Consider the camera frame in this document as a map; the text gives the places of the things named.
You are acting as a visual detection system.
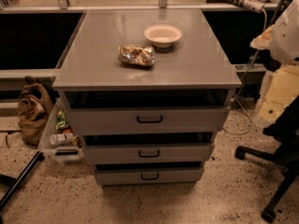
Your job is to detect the grey top drawer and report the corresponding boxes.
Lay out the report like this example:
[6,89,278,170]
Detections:
[66,105,230,135]

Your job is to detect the black floor stand leg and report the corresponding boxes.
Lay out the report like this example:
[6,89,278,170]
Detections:
[0,151,44,212]

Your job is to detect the grey middle drawer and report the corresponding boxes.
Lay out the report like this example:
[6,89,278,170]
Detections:
[83,143,215,164]

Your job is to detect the grey drawer cabinet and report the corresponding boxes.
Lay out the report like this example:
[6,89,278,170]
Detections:
[53,9,240,186]

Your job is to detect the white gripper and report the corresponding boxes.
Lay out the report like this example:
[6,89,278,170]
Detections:
[253,65,299,128]

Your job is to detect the white can in bin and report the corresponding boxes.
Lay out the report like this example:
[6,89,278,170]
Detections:
[50,133,74,147]

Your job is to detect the white paper bowl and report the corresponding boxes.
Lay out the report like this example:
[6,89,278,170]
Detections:
[144,24,182,48]

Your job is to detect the grey bottom drawer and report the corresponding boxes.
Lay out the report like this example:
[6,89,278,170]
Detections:
[94,167,204,186]

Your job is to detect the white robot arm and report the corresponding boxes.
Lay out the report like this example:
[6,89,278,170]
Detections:
[250,0,299,128]

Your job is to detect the white cable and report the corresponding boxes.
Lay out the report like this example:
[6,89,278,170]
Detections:
[221,8,269,136]

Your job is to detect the clear plastic storage bin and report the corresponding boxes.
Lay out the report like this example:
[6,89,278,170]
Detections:
[38,99,84,163]

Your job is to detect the crushed shiny snack bag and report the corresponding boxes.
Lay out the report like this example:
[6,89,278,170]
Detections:
[118,44,155,67]

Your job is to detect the green snack packet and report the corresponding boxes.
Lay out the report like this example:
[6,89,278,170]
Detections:
[55,110,68,131]

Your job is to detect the grey drawer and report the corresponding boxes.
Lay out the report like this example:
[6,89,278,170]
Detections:
[94,167,204,186]
[83,143,215,164]
[66,105,230,135]

